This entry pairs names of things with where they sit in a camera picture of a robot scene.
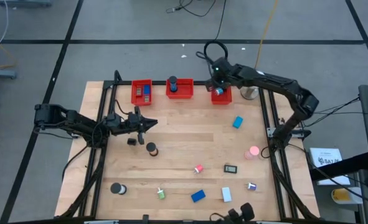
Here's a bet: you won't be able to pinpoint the yellow and white roll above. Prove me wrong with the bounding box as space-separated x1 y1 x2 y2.
331 186 364 205

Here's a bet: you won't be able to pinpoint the grey metal floor base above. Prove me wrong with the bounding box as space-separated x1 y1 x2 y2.
0 0 52 7
0 67 18 80

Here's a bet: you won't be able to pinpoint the black arm supply cables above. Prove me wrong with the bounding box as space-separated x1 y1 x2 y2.
303 96 362 128

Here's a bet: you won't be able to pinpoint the orange floor cable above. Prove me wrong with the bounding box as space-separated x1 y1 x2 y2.
0 30 16 70

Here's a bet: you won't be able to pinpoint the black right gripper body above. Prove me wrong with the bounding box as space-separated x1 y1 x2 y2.
205 57 235 90

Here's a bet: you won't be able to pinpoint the white printed box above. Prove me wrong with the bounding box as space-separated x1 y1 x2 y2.
309 147 352 187

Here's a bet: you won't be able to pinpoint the orange sand hourglass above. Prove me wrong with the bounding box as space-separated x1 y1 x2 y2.
145 142 159 157

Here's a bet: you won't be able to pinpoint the red plastic basket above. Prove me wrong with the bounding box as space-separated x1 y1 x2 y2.
166 78 195 100
210 85 234 106
131 78 154 106

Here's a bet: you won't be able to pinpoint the coiled black floor cable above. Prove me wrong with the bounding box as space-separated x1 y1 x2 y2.
196 40 230 68

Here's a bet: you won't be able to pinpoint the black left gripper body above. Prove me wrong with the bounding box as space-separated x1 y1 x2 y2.
122 106 145 146

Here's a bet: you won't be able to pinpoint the black diagonal bar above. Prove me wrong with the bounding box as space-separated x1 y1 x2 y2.
309 151 368 182

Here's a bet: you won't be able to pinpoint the blue sand hourglass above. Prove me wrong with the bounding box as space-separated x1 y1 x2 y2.
168 75 179 93

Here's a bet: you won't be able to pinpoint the black aluminium table frame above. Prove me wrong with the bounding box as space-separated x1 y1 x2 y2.
59 70 320 224

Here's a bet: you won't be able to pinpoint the white sand hourglass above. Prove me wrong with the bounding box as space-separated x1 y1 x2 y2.
110 182 128 196

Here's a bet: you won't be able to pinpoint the thick yellow hanging cable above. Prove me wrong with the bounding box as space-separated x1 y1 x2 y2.
253 0 280 70

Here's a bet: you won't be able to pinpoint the light blue plastic case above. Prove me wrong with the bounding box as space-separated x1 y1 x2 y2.
232 115 244 129

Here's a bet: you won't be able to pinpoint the pink hourglass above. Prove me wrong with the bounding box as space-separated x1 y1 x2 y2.
244 145 261 161

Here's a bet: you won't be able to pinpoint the looped black floor cable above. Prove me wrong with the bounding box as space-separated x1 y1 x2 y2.
166 0 217 18

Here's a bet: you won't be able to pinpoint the white mushroom table lamp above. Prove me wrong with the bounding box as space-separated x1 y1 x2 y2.
240 83 267 101

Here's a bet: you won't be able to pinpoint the white flat plastic case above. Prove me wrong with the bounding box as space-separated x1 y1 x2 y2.
221 186 233 203

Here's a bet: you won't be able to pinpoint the black round-knobbed device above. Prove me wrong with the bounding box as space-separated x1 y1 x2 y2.
210 202 255 224

